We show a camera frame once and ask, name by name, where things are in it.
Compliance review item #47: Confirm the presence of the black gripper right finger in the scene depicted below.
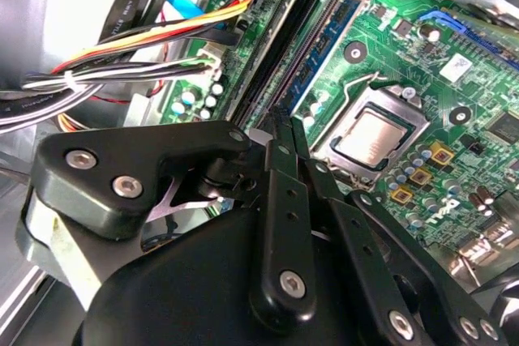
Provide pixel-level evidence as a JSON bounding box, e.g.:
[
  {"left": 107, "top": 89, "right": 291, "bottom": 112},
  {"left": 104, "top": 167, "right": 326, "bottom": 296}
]
[{"left": 291, "top": 117, "right": 510, "bottom": 346}]

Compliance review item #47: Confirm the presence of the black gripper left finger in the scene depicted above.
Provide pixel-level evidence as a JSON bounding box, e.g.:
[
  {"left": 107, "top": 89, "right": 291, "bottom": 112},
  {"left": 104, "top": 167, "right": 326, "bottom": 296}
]
[{"left": 19, "top": 106, "right": 318, "bottom": 325}]

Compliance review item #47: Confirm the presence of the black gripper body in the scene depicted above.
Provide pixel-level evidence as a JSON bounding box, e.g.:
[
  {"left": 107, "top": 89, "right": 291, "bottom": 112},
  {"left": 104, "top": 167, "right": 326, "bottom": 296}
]
[{"left": 72, "top": 153, "right": 368, "bottom": 346}]

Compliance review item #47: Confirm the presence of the blue RAM stick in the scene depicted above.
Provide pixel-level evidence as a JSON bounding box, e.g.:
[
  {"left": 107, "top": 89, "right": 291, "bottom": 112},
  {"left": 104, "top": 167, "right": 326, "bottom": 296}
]
[{"left": 283, "top": 0, "right": 373, "bottom": 116}]

